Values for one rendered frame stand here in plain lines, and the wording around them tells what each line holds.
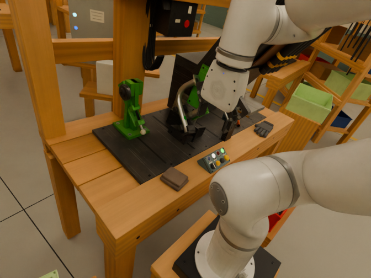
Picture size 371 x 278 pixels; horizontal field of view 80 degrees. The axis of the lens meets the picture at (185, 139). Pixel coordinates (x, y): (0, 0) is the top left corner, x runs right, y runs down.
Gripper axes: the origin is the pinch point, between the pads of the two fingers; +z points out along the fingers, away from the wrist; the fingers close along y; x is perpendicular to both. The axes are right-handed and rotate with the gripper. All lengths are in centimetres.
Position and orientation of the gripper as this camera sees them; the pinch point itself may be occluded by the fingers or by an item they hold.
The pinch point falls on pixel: (213, 119)
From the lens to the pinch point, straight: 60.2
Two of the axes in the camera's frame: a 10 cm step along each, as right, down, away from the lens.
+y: 6.9, 5.4, -4.9
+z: -2.0, 7.9, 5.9
